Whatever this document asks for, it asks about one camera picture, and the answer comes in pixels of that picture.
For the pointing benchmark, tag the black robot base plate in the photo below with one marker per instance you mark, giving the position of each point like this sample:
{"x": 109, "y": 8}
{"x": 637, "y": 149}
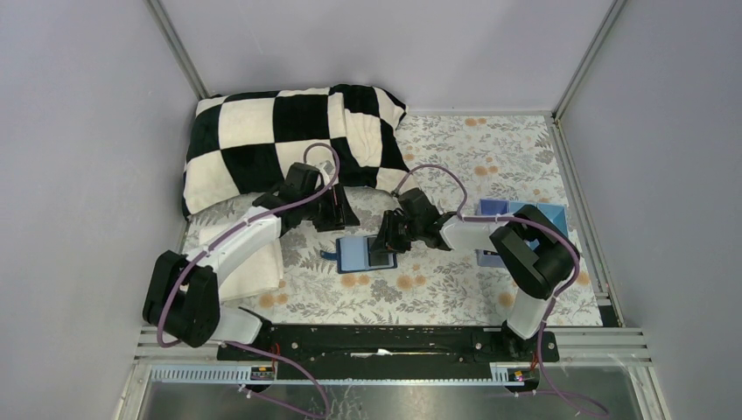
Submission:
{"x": 397, "y": 351}

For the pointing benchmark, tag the slotted grey cable duct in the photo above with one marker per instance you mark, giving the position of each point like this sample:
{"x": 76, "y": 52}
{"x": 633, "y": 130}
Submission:
{"x": 262, "y": 374}

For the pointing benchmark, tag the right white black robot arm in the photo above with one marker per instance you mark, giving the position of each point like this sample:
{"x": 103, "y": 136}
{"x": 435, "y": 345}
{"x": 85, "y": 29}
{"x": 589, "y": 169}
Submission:
{"x": 540, "y": 258}

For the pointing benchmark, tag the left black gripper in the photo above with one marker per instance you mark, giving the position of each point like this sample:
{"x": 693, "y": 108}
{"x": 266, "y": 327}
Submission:
{"x": 334, "y": 210}

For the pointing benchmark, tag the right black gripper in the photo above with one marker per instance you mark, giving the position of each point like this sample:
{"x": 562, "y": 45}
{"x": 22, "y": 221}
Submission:
{"x": 395, "y": 230}

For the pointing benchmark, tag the blue leather card holder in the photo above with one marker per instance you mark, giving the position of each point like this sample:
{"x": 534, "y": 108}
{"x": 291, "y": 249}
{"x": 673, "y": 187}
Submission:
{"x": 350, "y": 255}

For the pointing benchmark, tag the blue plastic compartment tray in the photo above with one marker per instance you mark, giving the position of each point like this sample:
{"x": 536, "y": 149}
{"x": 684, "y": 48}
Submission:
{"x": 556, "y": 214}

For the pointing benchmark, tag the black white checkered pillow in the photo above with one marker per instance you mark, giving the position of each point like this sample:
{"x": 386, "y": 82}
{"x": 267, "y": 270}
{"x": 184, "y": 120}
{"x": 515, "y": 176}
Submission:
{"x": 246, "y": 143}

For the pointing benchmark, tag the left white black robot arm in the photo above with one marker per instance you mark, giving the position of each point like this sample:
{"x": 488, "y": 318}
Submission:
{"x": 183, "y": 300}

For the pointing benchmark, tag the floral patterned bed sheet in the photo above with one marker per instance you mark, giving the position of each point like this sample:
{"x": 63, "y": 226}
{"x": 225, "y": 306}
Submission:
{"x": 459, "y": 160}

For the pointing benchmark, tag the folded white towel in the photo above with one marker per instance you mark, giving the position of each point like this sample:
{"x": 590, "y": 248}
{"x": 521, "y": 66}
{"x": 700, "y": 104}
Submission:
{"x": 249, "y": 261}

